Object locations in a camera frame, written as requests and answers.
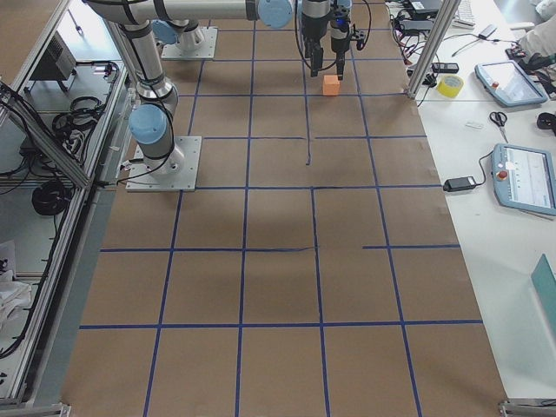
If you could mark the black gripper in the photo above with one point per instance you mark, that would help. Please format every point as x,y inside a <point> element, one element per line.
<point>312,29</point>

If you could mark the orange foam cube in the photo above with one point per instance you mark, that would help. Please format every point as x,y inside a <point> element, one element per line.
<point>331,85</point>

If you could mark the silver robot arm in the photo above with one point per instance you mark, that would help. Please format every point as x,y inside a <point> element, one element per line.
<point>152,124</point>
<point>185,35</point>

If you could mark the black remote device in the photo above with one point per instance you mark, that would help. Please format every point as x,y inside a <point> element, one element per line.
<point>445,68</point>

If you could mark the yellow tape roll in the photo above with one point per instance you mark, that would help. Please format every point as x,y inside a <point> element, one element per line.
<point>450,85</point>

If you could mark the grey teach pendant far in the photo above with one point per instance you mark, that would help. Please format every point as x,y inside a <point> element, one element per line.
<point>509,85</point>

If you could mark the grey teach pendant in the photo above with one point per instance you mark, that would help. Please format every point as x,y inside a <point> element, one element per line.
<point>509,85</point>
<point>524,178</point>

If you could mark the black power brick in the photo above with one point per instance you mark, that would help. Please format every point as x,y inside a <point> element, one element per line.
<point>458,184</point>

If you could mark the grey teach pendant near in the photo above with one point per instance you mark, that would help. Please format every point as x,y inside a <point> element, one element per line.
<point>524,178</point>

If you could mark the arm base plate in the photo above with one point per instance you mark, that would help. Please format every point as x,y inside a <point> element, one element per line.
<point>179,172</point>
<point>206,52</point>

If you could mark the aluminium frame post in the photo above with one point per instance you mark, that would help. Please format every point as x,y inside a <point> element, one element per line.
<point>442,22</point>

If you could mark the black handled scissors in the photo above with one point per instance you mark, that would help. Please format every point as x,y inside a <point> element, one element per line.
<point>499,118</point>

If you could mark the aluminium table frame rail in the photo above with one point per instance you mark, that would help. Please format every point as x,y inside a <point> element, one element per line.
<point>57,109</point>

